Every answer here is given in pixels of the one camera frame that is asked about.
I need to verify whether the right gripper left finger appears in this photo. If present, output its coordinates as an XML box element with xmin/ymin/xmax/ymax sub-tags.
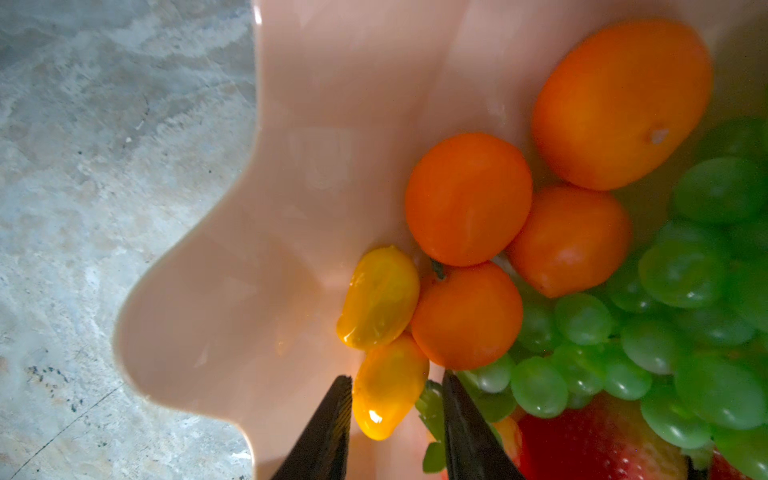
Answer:
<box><xmin>272</xmin><ymin>375</ymin><xmax>352</xmax><ymax>480</ymax></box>

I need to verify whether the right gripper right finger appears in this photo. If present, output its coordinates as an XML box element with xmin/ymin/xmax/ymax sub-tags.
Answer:
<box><xmin>442</xmin><ymin>370</ymin><xmax>525</xmax><ymax>480</ymax></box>

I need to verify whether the yellow fake kumquat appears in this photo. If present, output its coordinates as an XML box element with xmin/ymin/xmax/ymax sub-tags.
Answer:
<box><xmin>352</xmin><ymin>332</ymin><xmax>430</xmax><ymax>441</ymax></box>
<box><xmin>336</xmin><ymin>245</ymin><xmax>420</xmax><ymax>351</ymax></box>

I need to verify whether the orange fake tangerine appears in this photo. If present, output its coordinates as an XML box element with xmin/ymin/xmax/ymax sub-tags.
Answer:
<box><xmin>411</xmin><ymin>262</ymin><xmax>523</xmax><ymax>371</ymax></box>
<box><xmin>505</xmin><ymin>184</ymin><xmax>632</xmax><ymax>299</ymax></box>
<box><xmin>532</xmin><ymin>19</ymin><xmax>713</xmax><ymax>191</ymax></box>
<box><xmin>405</xmin><ymin>133</ymin><xmax>533</xmax><ymax>267</ymax></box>

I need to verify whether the red fake strawberry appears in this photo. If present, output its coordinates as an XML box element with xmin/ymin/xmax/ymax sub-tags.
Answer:
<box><xmin>708</xmin><ymin>450</ymin><xmax>752</xmax><ymax>480</ymax></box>
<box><xmin>518</xmin><ymin>394</ymin><xmax>688</xmax><ymax>479</ymax></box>

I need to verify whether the pink scalloped fruit bowl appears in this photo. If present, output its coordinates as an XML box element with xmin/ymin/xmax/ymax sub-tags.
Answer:
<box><xmin>114</xmin><ymin>1</ymin><xmax>767</xmax><ymax>479</ymax></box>

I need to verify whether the green fake grape bunch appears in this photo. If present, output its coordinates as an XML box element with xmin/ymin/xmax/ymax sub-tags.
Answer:
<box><xmin>452</xmin><ymin>116</ymin><xmax>767</xmax><ymax>479</ymax></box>

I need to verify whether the pale fake strawberry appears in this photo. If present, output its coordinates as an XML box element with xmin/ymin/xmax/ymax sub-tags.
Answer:
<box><xmin>493</xmin><ymin>416</ymin><xmax>522</xmax><ymax>467</ymax></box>

